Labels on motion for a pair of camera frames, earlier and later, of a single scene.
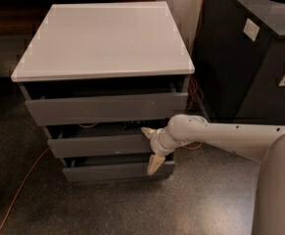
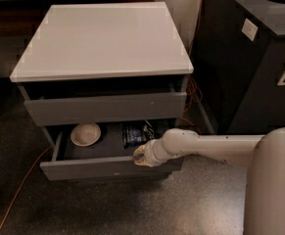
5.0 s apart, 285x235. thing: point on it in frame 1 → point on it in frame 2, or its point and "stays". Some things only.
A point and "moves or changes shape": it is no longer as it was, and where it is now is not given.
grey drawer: (99, 142) moves or changes shape
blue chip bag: (135, 126) moves or changes shape
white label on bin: (251, 29) stays
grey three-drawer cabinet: (94, 75) stays
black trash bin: (246, 65) stays
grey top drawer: (50, 104) stays
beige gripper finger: (148, 131) → (140, 150)
